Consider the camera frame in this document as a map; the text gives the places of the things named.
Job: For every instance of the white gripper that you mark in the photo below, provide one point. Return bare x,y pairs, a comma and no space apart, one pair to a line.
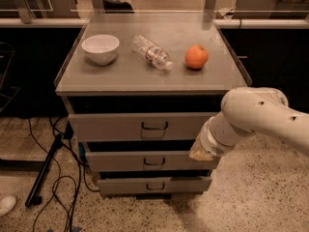
210,144

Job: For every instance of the grey bottom drawer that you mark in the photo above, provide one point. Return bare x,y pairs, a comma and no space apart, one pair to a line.
154,185

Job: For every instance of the grey drawer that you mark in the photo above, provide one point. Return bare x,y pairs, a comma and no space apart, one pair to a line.
137,126
146,161
154,185

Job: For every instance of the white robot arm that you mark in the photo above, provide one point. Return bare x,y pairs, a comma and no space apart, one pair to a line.
246,111

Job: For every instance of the grey top drawer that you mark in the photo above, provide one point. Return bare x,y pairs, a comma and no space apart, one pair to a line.
137,126

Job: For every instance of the grey drawer cabinet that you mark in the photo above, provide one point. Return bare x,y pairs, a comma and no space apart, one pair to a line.
131,85

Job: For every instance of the grey middle drawer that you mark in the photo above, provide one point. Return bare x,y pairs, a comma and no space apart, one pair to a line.
146,161

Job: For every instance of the orange fruit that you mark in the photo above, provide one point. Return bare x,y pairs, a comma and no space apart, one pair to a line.
196,57

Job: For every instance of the clear plastic water bottle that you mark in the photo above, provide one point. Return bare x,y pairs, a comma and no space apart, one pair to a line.
153,54

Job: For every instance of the white ceramic bowl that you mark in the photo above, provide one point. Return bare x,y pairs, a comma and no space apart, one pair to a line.
101,49

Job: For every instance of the black floor stand bar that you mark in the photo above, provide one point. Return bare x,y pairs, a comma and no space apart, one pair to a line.
34,198

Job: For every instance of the white shoe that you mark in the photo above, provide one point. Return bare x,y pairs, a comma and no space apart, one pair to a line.
7,203

